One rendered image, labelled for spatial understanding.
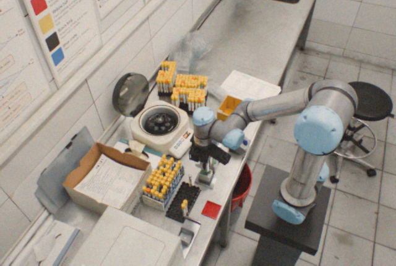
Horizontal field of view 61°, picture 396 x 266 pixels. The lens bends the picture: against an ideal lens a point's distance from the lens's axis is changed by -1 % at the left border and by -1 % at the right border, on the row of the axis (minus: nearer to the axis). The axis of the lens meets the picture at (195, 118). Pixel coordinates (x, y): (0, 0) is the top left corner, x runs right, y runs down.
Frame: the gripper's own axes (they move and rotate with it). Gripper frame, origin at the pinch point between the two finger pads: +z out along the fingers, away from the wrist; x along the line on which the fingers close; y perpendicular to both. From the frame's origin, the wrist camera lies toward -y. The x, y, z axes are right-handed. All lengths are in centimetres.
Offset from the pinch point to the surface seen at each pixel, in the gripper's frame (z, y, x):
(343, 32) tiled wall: 69, -51, -238
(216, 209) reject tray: 9.4, -7.8, 11.6
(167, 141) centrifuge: -1.9, 22.5, -6.5
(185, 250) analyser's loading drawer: 5.6, -3.3, 33.7
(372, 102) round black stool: 32, -72, -105
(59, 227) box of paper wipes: 4, 47, 45
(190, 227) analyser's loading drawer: 5.6, -1.6, 24.8
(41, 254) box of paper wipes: 1, 45, 56
